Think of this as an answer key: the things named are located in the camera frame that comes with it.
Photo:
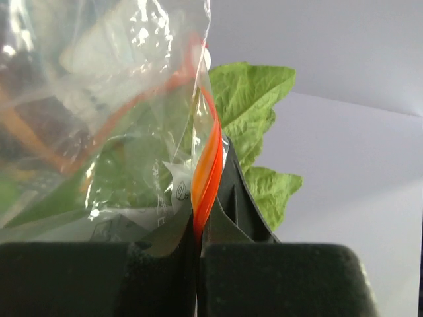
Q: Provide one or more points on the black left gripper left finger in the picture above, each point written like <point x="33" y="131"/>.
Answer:
<point x="151" y="277"/>

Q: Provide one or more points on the green leafy vegetable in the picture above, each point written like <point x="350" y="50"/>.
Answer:
<point x="257" y="132"/>

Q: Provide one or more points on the clear zip bag orange zipper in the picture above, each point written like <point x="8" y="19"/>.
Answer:
<point x="90" y="58"/>

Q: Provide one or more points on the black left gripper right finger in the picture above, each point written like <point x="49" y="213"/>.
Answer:
<point x="246" y="271"/>

